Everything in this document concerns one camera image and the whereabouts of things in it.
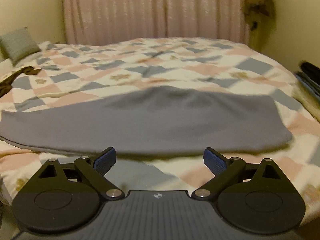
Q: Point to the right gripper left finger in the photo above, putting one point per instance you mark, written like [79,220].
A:
[92,171]

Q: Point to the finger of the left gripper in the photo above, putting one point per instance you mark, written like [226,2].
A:
[311,70]
[307,82]

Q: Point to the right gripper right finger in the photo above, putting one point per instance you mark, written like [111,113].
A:
[226,172]

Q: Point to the grey-blue garment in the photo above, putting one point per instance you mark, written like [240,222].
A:
[159,120]

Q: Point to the pink grey checkered quilt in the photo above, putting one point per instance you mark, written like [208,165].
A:
[78,73]

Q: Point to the dark brown garment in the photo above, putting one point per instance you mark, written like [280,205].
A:
[6,84]

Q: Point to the grey knitted cushion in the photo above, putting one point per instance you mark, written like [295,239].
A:
[18,44]

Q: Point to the pink curtain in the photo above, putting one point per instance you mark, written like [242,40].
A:
[102,22]

